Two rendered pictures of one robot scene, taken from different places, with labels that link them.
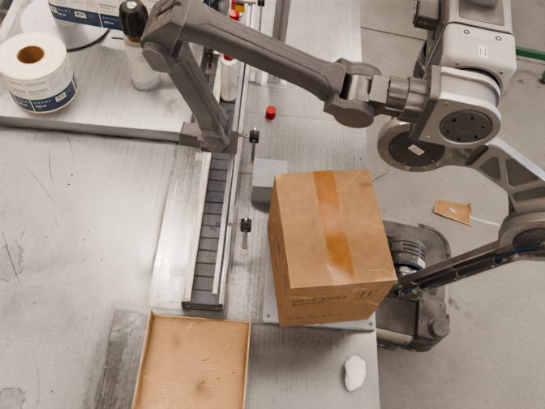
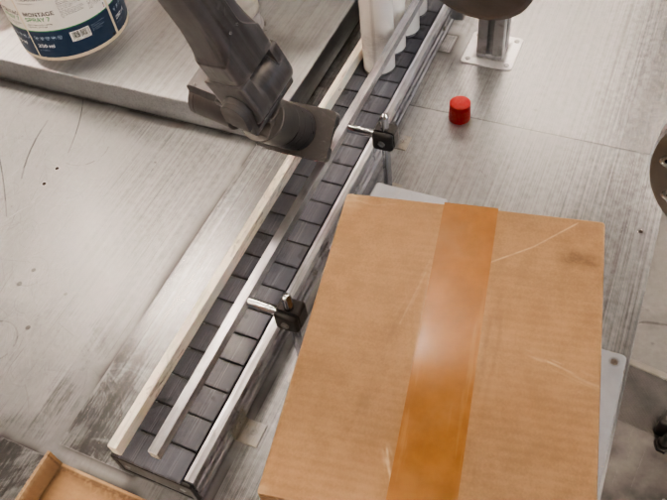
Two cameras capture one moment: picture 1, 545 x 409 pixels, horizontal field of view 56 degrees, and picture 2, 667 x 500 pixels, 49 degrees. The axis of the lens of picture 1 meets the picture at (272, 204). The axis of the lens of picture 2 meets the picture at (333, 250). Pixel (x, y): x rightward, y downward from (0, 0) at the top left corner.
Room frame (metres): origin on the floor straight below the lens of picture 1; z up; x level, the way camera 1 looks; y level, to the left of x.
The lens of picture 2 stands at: (0.32, -0.25, 1.65)
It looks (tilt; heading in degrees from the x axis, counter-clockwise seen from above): 52 degrees down; 35
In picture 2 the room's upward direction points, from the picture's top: 10 degrees counter-clockwise
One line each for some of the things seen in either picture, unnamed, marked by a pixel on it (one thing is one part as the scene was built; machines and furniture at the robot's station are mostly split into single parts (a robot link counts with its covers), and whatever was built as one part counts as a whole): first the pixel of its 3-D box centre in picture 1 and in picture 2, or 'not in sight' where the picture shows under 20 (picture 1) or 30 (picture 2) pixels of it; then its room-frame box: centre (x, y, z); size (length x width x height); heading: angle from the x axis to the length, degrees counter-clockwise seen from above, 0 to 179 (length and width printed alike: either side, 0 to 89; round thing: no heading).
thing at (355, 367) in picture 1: (354, 372); not in sight; (0.34, -0.27, 0.85); 0.08 x 0.07 x 0.04; 144
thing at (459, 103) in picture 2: (271, 112); (460, 109); (1.15, 0.05, 0.85); 0.03 x 0.03 x 0.03
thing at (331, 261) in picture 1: (323, 249); (445, 414); (0.60, -0.15, 0.99); 0.30 x 0.24 x 0.27; 14
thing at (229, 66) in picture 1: (229, 73); (376, 12); (1.16, 0.20, 0.98); 0.05 x 0.05 x 0.20
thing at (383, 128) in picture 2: (246, 144); (371, 156); (0.95, 0.10, 0.91); 0.07 x 0.03 x 0.16; 94
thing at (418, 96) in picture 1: (407, 99); not in sight; (0.70, -0.22, 1.45); 0.09 x 0.08 x 0.12; 176
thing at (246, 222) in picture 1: (237, 232); (279, 329); (0.65, 0.08, 0.91); 0.07 x 0.03 x 0.16; 94
